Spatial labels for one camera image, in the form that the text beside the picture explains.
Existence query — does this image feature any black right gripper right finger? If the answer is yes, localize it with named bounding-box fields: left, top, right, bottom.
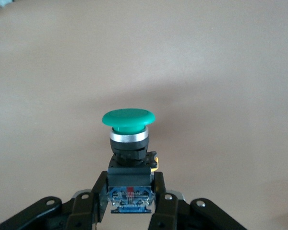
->
left=147, top=171, right=248, bottom=230

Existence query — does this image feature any green mushroom push button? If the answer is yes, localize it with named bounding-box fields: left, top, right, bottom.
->
left=102, top=108, right=160, bottom=214

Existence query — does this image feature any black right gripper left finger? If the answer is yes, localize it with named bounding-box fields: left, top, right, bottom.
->
left=0, top=171, right=109, bottom=230

